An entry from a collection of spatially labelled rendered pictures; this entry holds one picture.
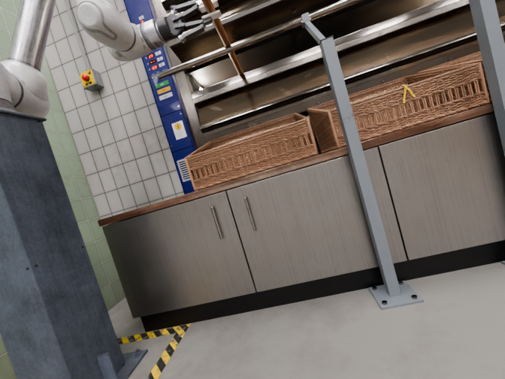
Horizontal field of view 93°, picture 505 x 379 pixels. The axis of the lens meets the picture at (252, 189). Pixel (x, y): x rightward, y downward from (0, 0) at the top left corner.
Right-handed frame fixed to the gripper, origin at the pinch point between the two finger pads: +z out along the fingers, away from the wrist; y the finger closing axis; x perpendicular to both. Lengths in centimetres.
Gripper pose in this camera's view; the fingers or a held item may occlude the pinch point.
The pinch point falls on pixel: (210, 11)
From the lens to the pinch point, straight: 111.0
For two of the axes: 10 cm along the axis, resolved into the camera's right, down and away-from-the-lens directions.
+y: 2.8, 9.6, 0.6
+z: 9.5, -2.7, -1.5
